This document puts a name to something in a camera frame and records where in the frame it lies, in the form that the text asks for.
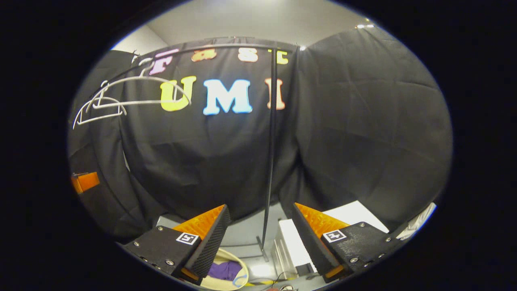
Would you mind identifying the black backdrop cloth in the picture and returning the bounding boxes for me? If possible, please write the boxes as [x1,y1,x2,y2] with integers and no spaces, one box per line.
[68,26,453,243]

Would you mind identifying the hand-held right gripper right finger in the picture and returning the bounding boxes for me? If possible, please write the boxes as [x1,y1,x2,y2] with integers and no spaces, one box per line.
[292,202,404,283]

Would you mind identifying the purple ribbed jacket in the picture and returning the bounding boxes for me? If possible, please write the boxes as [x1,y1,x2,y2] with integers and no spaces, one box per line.
[207,261,243,281]

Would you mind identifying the white clothes hanger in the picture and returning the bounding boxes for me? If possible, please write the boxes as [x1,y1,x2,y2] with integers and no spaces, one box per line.
[86,58,192,114]
[73,81,127,130]

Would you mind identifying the white plastic sheet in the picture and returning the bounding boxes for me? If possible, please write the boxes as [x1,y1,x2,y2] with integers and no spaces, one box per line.
[398,202,437,241]

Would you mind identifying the beige laundry hamper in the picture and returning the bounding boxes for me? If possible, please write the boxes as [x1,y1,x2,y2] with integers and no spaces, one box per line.
[200,247,250,291]

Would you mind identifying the white board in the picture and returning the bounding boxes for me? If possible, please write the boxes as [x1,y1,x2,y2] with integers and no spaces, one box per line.
[323,200,390,234]

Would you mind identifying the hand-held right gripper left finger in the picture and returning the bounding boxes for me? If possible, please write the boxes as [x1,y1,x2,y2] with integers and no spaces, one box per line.
[123,204,231,285]

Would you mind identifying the black clothes rack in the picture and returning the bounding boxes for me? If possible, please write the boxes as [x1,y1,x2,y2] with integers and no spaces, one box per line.
[87,44,293,262]

